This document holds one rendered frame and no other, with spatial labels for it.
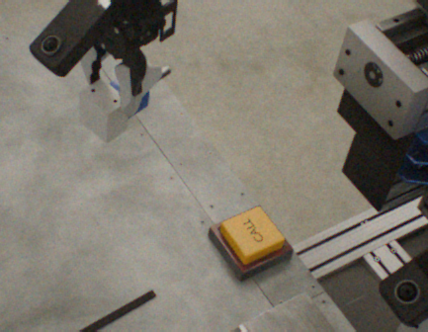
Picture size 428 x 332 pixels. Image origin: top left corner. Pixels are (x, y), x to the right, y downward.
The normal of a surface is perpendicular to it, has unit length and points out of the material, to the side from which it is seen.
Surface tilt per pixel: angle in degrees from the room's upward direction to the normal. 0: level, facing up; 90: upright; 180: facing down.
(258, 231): 0
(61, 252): 0
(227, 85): 0
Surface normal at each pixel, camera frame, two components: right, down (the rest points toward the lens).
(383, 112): -0.84, 0.36
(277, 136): 0.11, -0.63
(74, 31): -0.26, -0.33
